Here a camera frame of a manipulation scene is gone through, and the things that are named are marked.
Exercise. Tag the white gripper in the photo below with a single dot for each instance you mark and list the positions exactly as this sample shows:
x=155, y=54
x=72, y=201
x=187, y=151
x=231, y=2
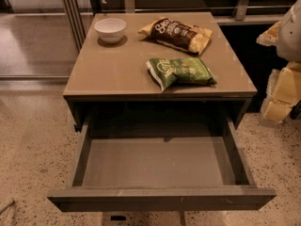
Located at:
x=291, y=35

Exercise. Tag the green jalapeno chip bag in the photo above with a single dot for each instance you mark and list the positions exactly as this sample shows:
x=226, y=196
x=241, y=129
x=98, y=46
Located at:
x=188, y=70

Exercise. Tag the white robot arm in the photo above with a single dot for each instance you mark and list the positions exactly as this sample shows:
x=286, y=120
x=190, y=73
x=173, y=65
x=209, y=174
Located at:
x=289, y=37

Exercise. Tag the grey drawer cabinet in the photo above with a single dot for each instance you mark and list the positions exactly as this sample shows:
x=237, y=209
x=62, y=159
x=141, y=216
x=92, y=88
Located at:
x=118, y=72

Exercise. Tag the brown chip bag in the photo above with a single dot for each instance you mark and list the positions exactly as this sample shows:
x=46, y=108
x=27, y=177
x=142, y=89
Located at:
x=181, y=36

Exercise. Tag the open grey top drawer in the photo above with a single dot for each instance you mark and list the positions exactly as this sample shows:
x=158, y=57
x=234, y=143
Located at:
x=188, y=166

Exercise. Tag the white ceramic bowl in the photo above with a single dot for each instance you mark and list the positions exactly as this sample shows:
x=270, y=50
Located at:
x=110, y=30

